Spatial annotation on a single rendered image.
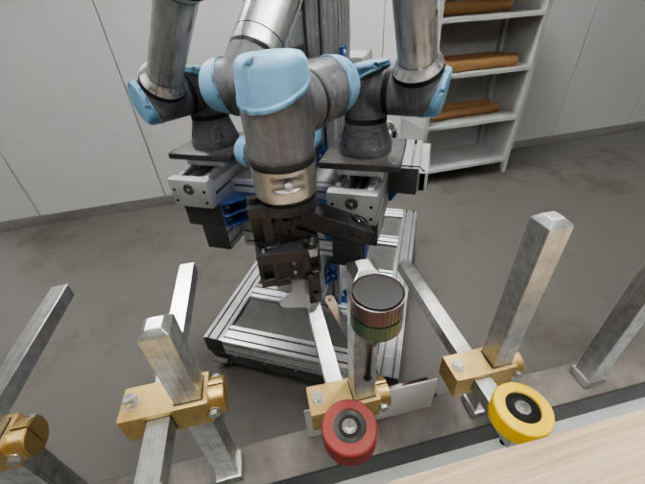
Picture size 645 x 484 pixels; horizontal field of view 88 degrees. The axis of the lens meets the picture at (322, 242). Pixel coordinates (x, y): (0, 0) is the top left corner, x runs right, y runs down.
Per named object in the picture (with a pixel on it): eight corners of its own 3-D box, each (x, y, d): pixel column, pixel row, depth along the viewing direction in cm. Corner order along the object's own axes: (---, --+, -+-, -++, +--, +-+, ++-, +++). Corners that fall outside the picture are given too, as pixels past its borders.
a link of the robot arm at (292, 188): (308, 146, 42) (322, 171, 36) (311, 179, 45) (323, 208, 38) (249, 154, 41) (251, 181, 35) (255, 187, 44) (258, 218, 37)
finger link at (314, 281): (304, 288, 51) (298, 243, 46) (316, 286, 51) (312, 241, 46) (310, 311, 47) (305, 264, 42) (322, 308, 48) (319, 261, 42)
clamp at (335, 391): (308, 402, 59) (305, 387, 56) (380, 385, 61) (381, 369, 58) (314, 435, 55) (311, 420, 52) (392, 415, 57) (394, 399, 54)
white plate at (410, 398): (307, 434, 66) (303, 408, 60) (429, 403, 70) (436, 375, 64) (308, 437, 66) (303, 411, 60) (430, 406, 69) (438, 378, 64)
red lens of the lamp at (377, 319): (344, 293, 39) (343, 278, 38) (392, 283, 40) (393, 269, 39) (359, 332, 35) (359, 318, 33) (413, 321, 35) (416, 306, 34)
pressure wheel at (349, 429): (321, 439, 56) (316, 403, 50) (366, 427, 57) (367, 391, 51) (331, 494, 50) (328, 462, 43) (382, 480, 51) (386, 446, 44)
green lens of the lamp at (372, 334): (344, 307, 41) (344, 295, 40) (391, 298, 42) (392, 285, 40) (359, 348, 36) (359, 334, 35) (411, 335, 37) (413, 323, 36)
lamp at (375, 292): (347, 383, 51) (345, 278, 38) (382, 375, 51) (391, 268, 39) (359, 422, 46) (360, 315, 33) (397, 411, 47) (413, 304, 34)
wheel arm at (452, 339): (395, 272, 86) (396, 259, 84) (408, 270, 87) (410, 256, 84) (505, 451, 51) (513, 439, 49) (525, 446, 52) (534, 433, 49)
